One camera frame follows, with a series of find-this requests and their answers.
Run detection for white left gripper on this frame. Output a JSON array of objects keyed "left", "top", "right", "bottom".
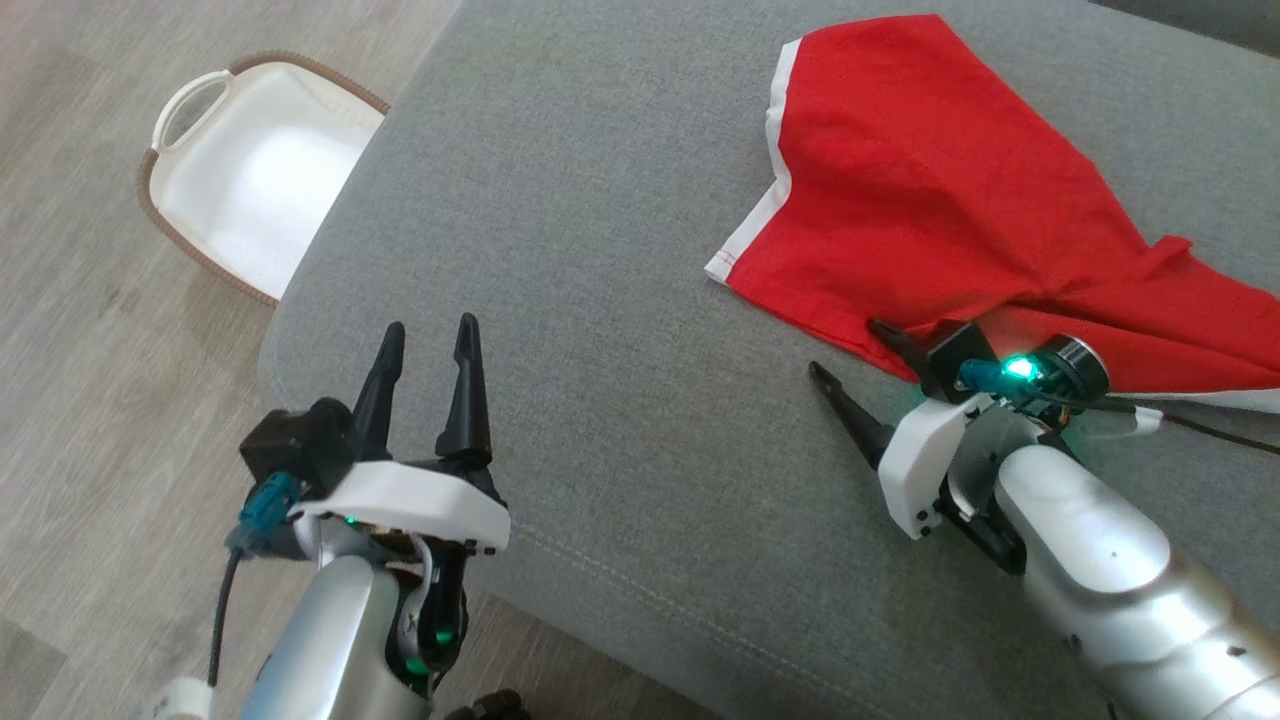
[{"left": 290, "top": 313, "right": 512, "bottom": 551}]

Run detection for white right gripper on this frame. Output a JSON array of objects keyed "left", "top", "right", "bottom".
[{"left": 808, "top": 318, "right": 998, "bottom": 542}]

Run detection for red shorts with white stripe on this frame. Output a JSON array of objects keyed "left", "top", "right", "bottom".
[{"left": 705, "top": 14, "right": 1280, "bottom": 414}]

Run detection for large grey sofa seat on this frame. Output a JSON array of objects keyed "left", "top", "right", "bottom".
[{"left": 258, "top": 0, "right": 1280, "bottom": 720}]

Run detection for white laundry basket brown rim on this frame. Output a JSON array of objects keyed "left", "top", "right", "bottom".
[{"left": 137, "top": 50, "right": 391, "bottom": 309}]

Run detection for right cable with teal plug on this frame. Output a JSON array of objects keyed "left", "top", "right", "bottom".
[{"left": 955, "top": 355, "right": 1280, "bottom": 458}]

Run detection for cable with teal plug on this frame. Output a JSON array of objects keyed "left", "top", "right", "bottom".
[
  {"left": 955, "top": 355, "right": 1280, "bottom": 458},
  {"left": 205, "top": 471, "right": 303, "bottom": 691}
]

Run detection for left cable with teal plug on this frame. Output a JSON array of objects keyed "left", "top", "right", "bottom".
[{"left": 205, "top": 471, "right": 303, "bottom": 691}]

